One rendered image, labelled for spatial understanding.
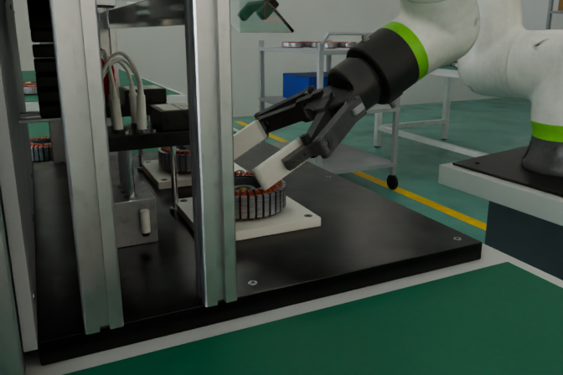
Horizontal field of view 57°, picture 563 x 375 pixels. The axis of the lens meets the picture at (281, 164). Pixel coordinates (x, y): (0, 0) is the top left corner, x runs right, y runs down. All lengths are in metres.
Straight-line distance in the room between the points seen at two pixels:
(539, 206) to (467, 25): 0.35
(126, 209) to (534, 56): 0.75
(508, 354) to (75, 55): 0.41
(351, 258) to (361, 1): 6.63
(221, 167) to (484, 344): 0.27
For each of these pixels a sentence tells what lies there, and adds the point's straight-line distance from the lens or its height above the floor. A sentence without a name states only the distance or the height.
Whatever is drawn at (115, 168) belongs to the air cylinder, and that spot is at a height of 0.80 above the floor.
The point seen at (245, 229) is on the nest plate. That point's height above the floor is 0.78.
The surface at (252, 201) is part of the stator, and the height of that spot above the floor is 0.81.
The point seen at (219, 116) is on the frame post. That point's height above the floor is 0.94.
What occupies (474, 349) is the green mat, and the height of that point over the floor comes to 0.75.
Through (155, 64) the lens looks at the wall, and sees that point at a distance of 6.07.
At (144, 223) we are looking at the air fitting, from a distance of 0.60.
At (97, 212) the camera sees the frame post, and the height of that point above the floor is 0.87.
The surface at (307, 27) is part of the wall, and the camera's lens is 6.72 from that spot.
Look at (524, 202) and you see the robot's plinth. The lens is 0.97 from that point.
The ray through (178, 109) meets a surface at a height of 0.92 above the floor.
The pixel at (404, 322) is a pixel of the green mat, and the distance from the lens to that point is 0.50.
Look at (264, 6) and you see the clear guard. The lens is 0.86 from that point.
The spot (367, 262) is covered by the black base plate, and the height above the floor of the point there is 0.77.
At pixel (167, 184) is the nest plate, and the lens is 0.82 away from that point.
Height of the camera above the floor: 1.01
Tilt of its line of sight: 14 degrees down
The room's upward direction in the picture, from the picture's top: straight up
